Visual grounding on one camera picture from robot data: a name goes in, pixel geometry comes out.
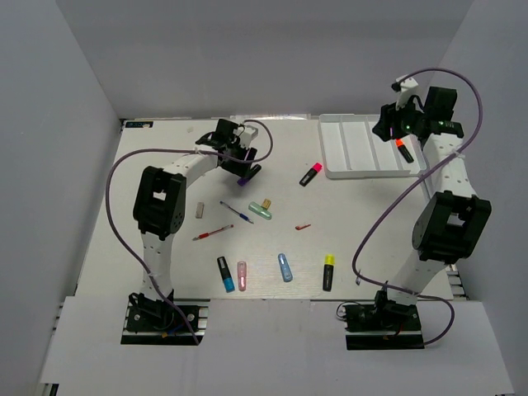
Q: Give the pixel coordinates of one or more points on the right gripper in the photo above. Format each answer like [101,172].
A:
[388,119]

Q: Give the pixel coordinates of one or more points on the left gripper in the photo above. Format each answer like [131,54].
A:
[242,168]

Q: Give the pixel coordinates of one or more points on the orange highlighter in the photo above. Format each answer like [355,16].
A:
[402,148]

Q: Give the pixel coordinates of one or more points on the blue pen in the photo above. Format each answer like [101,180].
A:
[236,212]

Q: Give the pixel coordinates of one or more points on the pink highlighter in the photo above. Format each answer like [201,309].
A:
[311,174]

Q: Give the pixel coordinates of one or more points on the red pen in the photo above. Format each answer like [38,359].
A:
[214,232]

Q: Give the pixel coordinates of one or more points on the blue highlighter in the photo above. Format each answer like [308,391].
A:
[225,274]

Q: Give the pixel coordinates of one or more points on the yellow highlighter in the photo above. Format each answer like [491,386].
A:
[328,269]

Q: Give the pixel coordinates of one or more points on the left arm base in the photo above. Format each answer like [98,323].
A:
[155,323]

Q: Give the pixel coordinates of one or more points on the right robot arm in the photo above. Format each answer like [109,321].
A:
[452,222]

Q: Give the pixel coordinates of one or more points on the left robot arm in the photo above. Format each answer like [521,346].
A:
[160,204]

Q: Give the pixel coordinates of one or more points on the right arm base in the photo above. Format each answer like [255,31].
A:
[380,326]

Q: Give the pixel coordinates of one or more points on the white divided tray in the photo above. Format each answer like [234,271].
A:
[351,151]

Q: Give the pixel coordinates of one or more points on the green stapler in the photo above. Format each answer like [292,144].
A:
[260,211]

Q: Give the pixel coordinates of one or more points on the beige eraser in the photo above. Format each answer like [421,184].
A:
[200,207]

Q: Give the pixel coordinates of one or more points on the blue label sticker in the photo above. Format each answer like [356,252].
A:
[138,124]

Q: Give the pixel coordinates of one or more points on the pink stapler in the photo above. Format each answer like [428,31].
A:
[242,275]

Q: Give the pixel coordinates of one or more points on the blue stapler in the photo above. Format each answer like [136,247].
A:
[285,268]

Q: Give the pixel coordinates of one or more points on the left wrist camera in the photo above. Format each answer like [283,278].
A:
[247,135]

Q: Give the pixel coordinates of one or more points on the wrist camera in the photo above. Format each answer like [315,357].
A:
[406,88]
[247,135]

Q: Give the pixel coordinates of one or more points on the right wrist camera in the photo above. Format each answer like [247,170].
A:
[406,88]

